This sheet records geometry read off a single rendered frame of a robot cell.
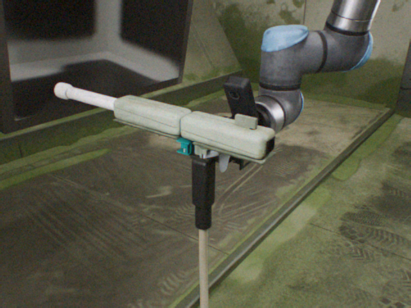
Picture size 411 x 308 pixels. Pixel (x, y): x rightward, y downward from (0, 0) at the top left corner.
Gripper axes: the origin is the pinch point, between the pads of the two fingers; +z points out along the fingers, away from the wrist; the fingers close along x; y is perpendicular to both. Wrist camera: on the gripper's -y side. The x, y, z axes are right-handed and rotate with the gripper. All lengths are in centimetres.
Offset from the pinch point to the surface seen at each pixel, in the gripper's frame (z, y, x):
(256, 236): -42, 48, 7
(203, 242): -0.3, 19.3, -1.0
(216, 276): -20, 47, 8
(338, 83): -211, 42, 34
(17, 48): -19, -4, 77
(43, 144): -45, 47, 116
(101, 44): -50, -1, 77
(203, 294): 1.3, 29.8, -2.3
